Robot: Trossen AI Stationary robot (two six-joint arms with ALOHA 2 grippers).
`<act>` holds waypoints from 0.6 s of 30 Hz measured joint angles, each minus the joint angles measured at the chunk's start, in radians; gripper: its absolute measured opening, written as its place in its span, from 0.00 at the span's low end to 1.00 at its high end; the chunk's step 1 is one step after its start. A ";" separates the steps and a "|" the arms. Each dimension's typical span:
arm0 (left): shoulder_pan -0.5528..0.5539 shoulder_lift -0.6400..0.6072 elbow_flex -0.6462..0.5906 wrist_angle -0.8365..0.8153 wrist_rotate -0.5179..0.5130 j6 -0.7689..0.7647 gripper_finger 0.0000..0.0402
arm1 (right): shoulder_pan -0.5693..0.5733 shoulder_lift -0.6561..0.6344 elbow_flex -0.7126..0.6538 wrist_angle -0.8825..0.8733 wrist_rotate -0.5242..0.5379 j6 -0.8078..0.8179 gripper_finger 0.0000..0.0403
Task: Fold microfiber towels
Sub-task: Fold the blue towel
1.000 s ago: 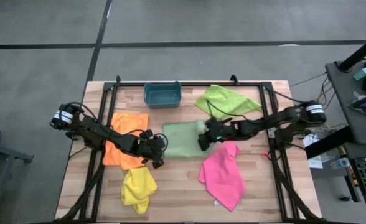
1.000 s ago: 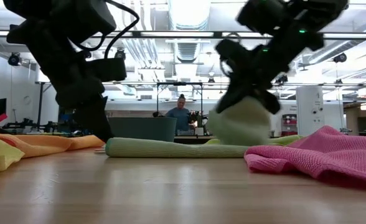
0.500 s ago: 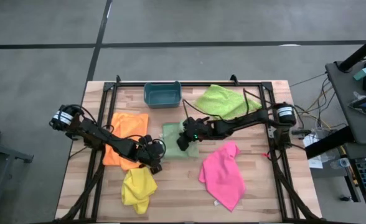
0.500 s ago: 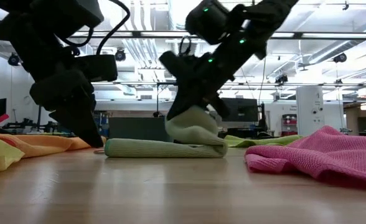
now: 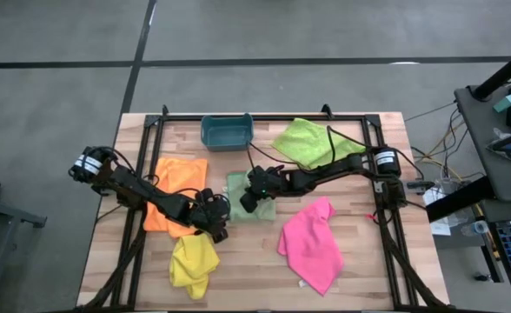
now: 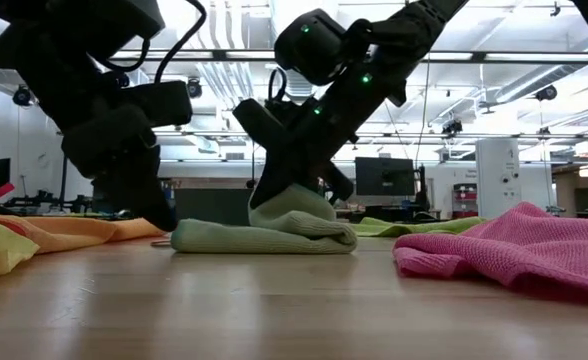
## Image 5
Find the teal foam block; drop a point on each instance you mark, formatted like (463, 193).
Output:
(505, 103)

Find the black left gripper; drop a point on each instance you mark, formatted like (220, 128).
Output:
(214, 219)

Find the pale mint microfiber towel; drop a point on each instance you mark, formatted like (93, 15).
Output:
(260, 211)

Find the black frame clamp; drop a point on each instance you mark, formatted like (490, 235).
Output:
(326, 109)
(165, 109)

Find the orange microfiber towel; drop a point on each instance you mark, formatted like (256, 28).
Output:
(181, 174)

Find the black desk leg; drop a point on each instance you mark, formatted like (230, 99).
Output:
(459, 199)

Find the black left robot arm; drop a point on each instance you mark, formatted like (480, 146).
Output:
(129, 184)

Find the clear plastic bottle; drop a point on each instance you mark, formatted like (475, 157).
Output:
(477, 227)

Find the grey side desk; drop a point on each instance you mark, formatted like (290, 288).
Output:
(481, 143)

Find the silver metal bracket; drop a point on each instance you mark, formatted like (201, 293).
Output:
(378, 187)

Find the blue-grey plastic bin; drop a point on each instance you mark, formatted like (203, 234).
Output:
(227, 132)

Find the small red clip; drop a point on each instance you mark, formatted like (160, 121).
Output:
(370, 216)

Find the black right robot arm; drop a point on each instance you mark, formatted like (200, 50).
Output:
(325, 171)

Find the yellow microfiber towel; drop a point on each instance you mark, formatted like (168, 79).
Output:
(192, 265)

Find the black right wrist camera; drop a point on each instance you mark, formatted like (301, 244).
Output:
(260, 174)

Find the white paper sheets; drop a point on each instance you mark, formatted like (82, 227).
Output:
(438, 217)

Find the black aluminium table frame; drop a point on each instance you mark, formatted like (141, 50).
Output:
(370, 143)

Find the lime green microfiber towel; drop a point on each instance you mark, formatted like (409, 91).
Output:
(307, 139)

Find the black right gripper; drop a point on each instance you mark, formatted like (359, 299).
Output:
(275, 189)

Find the pink microfiber towel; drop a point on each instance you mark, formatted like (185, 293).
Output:
(309, 248)

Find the black slanted pole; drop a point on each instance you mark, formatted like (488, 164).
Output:
(503, 74)

